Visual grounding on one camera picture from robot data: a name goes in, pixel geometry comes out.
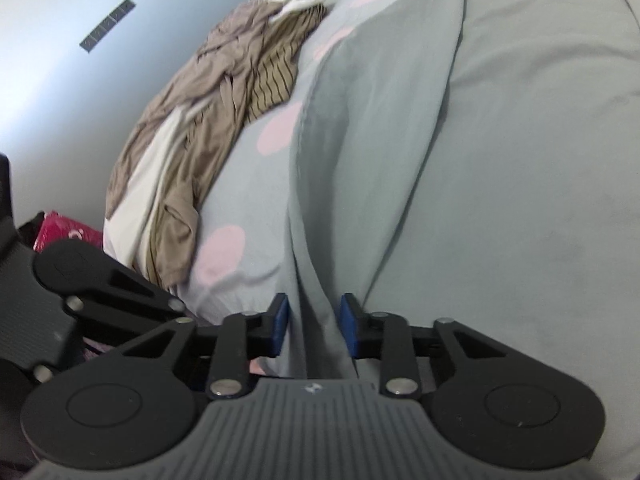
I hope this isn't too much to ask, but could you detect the cream garment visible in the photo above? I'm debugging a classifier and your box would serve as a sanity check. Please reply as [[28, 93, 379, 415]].
[[102, 107, 191, 273]]

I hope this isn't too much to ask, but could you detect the red bag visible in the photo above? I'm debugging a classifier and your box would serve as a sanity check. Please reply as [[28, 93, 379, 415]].
[[32, 211, 103, 253]]

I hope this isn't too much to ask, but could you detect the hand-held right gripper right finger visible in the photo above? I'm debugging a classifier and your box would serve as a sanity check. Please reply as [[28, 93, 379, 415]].
[[340, 292, 501, 401]]

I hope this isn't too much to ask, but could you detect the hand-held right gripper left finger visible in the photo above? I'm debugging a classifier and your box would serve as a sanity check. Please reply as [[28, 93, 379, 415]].
[[125, 292, 291, 401]]

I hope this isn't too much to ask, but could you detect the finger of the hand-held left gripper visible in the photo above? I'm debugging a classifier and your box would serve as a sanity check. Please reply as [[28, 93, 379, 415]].
[[65, 255, 194, 333]]

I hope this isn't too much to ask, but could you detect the dark wall switch plate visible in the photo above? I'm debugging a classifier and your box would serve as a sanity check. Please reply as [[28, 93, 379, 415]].
[[79, 0, 137, 54]]

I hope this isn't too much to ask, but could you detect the brown striped garment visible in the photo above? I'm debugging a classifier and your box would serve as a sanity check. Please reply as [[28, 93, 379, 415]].
[[242, 4, 328, 123]]

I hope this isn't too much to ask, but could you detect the grey pink-dotted bed sheet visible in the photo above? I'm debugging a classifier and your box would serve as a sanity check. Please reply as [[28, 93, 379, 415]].
[[170, 0, 640, 378]]

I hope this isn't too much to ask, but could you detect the brown crumpled garment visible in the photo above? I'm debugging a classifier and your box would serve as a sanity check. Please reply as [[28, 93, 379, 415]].
[[105, 0, 301, 288]]

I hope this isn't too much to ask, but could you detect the grey shirt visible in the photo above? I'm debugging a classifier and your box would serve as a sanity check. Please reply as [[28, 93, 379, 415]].
[[287, 0, 640, 466]]

